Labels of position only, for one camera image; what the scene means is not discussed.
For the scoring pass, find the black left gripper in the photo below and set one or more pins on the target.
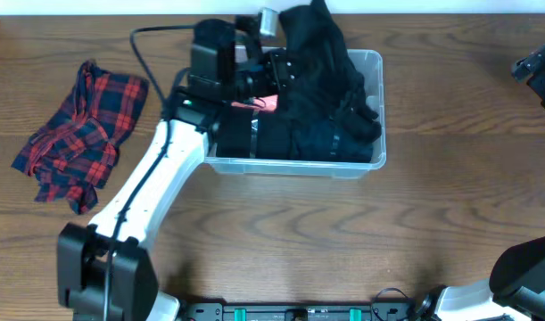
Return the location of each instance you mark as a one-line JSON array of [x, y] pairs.
[[280, 71]]

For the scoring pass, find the salmon pink garment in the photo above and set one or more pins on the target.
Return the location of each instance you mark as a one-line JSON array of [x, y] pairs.
[[266, 104]]

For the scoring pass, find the black garment with grey stripe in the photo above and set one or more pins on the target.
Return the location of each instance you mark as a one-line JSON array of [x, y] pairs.
[[246, 133]]

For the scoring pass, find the dark navy garment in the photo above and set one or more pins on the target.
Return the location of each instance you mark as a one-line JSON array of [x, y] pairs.
[[325, 141]]

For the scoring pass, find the red navy plaid shirt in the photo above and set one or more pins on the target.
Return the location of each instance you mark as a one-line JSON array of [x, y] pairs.
[[73, 154]]

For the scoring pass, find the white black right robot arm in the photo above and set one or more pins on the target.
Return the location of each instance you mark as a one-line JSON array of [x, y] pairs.
[[516, 287]]

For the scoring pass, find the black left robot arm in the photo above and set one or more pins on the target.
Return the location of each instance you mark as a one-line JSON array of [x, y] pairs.
[[104, 268]]

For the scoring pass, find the clear plastic storage bin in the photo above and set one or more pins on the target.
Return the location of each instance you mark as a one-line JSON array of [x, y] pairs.
[[371, 65]]

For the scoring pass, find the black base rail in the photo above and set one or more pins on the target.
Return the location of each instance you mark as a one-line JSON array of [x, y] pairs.
[[380, 310]]

